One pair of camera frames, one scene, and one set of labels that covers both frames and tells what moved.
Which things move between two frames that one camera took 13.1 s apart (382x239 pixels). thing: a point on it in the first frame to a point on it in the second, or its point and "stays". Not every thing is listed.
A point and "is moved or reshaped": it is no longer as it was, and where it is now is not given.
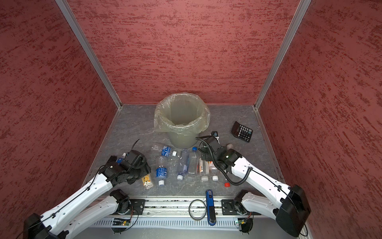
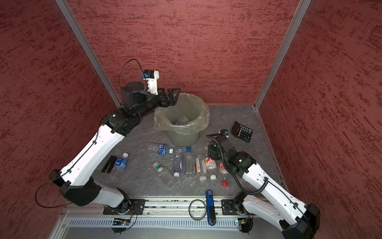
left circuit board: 121,222 stays
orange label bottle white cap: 204,170 is moved or reshaped
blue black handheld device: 211,208 stays
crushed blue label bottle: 165,151 is moved or reshaped
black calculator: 241,132 stays
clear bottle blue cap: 193,162 is moved or reshaped
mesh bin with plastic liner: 183,116 stays
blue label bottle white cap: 161,170 is moved or reshaped
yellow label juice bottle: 147,181 to 182,120
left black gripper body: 137,173 to 152,101
